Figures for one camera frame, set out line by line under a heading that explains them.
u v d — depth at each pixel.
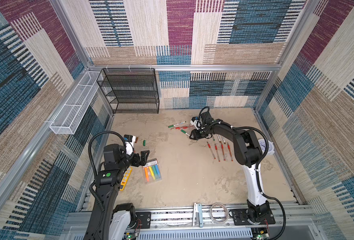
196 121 0.96
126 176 0.87
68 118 0.94
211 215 0.74
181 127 1.11
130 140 0.66
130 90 1.11
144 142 1.02
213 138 1.03
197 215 0.74
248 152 0.60
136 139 1.05
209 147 0.99
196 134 0.93
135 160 0.67
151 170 0.89
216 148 0.99
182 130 1.08
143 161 0.69
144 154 0.69
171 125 1.11
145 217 0.75
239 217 0.73
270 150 0.94
